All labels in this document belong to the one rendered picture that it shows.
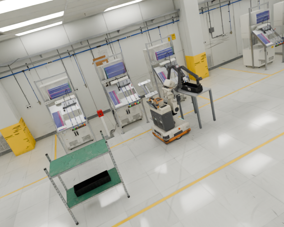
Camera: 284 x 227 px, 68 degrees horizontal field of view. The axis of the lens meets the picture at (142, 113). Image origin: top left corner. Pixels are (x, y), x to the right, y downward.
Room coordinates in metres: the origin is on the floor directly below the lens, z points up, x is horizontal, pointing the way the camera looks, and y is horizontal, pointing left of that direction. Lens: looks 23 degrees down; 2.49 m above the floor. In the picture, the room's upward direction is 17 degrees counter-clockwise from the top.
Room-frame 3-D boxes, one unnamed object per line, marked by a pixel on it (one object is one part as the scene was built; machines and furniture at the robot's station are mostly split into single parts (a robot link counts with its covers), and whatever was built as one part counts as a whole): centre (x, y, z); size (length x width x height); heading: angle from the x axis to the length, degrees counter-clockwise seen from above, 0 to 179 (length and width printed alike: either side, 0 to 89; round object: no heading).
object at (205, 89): (4.38, -1.24, 0.40); 0.70 x 0.45 x 0.80; 20
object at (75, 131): (5.03, 1.77, 0.66); 1.01 x 0.73 x 1.31; 15
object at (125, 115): (5.57, 0.43, 0.31); 0.70 x 0.65 x 0.62; 105
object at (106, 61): (5.73, 0.52, 1.82); 0.68 x 0.30 x 0.20; 105
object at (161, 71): (5.77, -1.04, 0.65); 1.01 x 0.73 x 1.29; 15
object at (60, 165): (2.73, 1.08, 0.55); 0.91 x 0.46 x 1.10; 105
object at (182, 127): (4.12, -0.51, 0.16); 0.67 x 0.64 x 0.25; 110
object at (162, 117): (4.09, -0.42, 0.59); 0.55 x 0.34 x 0.83; 20
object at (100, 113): (4.94, 1.00, 0.39); 0.24 x 0.24 x 0.78; 15
